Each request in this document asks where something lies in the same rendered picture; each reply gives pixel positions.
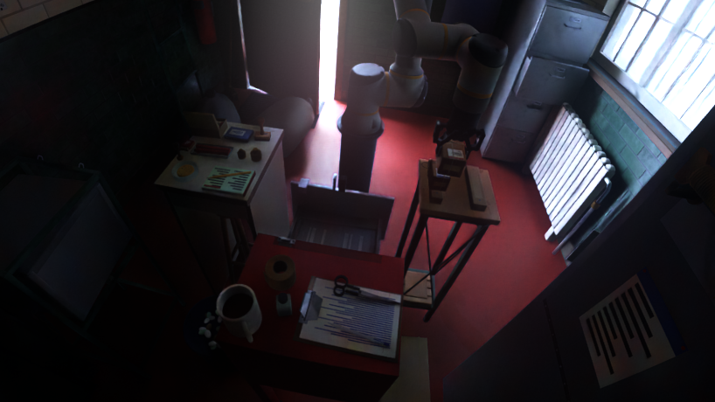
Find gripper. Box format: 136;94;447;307
433;113;487;154

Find brown labelled parcel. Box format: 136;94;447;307
437;140;469;178

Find dark grey deposit housing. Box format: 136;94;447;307
289;178;395;240

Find grey deposit drawer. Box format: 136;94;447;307
288;214;383;256

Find red bin cabinet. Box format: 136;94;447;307
219;232;406;402

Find wooden top metal stand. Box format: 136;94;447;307
395;159;503;324

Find grey filing cabinet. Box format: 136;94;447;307
481;0;612;165

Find white radiator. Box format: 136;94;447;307
529;102;617;243

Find grey mail sack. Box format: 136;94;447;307
195;91;242;125
246;94;317;158

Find black scissors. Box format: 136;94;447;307
332;274;364;299

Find dark door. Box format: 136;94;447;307
239;0;323;108

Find dark tall cabinet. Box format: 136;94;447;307
443;125;715;402

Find clipboard with lined paper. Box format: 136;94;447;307
296;276;403;362

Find barred window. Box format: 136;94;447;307
590;0;715;145

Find brown tape roll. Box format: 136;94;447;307
264;254;298;293

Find green lined ledger sheet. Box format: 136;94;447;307
201;165;256;198

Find beige side table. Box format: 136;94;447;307
154;121;292;264

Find red stamp pad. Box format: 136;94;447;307
189;142;235;160

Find white striped sign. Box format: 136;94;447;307
578;273;676;390

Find beige card box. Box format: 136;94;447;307
186;111;222;138

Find white plate with yellow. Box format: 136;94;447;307
171;159;200;182

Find red fire extinguisher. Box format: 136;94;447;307
195;0;219;47

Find white mug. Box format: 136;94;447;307
215;283;264;344

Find dark dish with white lumps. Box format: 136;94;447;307
185;298;226;354

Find dark framed trolley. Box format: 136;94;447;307
0;159;136;336

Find brown wooden rail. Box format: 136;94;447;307
465;165;489;212

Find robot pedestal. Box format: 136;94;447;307
337;127;385;194

